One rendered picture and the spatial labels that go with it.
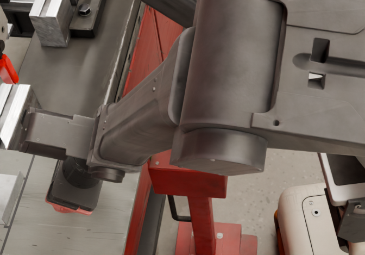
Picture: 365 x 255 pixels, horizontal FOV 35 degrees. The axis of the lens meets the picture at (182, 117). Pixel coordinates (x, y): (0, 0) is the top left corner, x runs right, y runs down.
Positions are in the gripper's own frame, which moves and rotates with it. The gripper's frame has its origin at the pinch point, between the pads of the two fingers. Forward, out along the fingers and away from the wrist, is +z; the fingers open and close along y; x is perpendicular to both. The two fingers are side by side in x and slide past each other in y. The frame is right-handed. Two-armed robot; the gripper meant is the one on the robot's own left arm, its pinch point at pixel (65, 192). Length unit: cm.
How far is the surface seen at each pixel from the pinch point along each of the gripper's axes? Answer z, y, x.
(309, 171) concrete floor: 67, -66, 90
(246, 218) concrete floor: 77, -46, 72
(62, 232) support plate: 2.9, 5.1, 1.7
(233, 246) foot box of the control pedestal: 69, -31, 64
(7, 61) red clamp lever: -6.0, -14.7, -14.8
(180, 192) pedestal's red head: 25.1, -19.7, 27.7
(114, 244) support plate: -1.2, 6.0, 8.9
